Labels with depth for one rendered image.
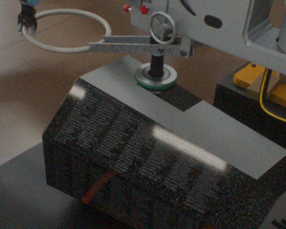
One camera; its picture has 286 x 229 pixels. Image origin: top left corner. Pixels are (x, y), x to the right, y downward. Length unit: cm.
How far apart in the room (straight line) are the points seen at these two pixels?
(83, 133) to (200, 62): 219
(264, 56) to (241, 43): 10
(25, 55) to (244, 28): 272
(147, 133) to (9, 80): 207
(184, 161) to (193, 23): 58
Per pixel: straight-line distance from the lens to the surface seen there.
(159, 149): 203
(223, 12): 189
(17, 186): 299
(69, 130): 230
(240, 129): 210
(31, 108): 361
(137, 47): 228
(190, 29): 200
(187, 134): 202
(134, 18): 216
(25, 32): 266
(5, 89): 385
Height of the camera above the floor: 214
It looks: 37 degrees down
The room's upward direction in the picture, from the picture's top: 4 degrees clockwise
